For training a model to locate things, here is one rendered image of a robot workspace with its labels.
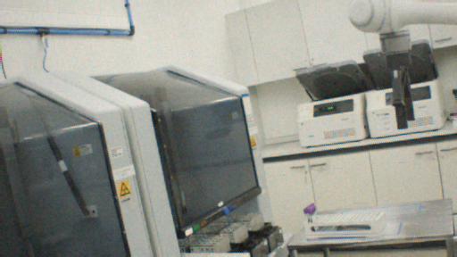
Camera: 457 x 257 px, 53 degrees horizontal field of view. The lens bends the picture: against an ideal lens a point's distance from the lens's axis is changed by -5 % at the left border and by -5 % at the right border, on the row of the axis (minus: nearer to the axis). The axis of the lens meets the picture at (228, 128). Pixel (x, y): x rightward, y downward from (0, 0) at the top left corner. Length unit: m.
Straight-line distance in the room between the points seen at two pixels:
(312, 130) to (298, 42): 0.80
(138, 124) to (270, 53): 2.85
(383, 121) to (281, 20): 1.28
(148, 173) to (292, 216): 2.68
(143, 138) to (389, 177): 2.55
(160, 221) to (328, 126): 2.45
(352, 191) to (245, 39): 1.66
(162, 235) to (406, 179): 2.50
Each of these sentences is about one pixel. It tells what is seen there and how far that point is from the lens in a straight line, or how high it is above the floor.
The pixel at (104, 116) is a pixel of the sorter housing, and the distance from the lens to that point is 1.44.
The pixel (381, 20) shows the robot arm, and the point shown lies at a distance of 1.23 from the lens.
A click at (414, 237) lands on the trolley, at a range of 1.72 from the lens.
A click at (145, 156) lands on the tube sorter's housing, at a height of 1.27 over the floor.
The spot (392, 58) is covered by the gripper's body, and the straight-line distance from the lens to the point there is 1.41.
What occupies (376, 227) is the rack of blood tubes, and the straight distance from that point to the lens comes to 1.76.
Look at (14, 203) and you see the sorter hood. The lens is 1.20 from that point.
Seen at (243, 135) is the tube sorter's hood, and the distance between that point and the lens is 2.06.
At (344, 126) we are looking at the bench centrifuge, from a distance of 3.78.
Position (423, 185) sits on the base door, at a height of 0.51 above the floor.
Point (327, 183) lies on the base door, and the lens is 3.92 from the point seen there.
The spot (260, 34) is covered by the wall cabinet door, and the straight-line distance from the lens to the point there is 4.33.
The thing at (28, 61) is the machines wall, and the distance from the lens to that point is 2.71.
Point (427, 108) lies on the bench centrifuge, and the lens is 3.66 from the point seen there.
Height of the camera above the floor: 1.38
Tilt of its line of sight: 3 degrees down
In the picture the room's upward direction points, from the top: 11 degrees counter-clockwise
